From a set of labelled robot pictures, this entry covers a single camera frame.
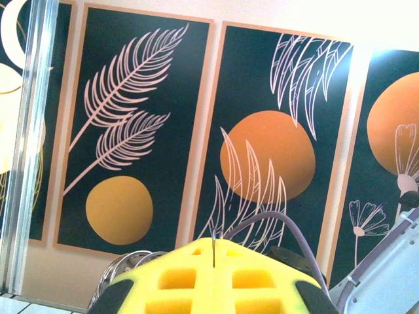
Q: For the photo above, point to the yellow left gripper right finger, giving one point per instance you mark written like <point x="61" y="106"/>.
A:
<point x="268" y="294"/>

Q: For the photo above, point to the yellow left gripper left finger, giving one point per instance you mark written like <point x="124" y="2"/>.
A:
<point x="157" y="294"/>

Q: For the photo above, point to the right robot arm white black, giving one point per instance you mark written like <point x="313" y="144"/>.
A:
<point x="386" y="278"/>

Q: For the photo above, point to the feather and yellow disc panel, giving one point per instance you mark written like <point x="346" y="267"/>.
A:
<point x="119" y="209"/>

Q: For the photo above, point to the orange disc and leaves panel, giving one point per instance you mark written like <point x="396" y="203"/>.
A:
<point x="268" y="153"/>

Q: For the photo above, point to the flower wall panel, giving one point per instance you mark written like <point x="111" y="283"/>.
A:
<point x="393" y="124"/>

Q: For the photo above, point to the aluminium corner post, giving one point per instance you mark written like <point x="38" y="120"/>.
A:
<point x="29" y="131"/>

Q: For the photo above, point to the cream disc wall panel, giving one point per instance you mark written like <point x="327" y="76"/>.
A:
<point x="6" y="98"/>

